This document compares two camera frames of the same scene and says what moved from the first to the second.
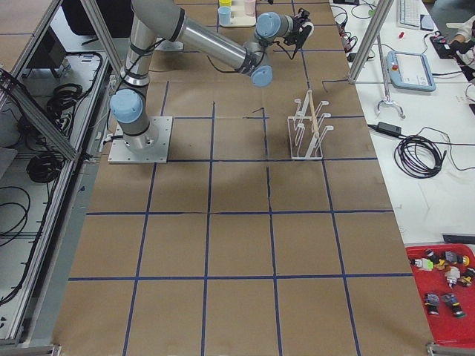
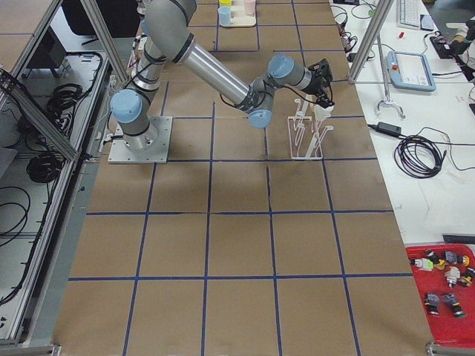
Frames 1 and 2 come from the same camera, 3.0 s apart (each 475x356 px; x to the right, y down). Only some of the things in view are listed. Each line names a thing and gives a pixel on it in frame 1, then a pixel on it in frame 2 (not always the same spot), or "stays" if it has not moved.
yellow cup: (225, 3) stays
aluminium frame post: (381, 10) stays
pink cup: (249, 7) stays
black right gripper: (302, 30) to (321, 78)
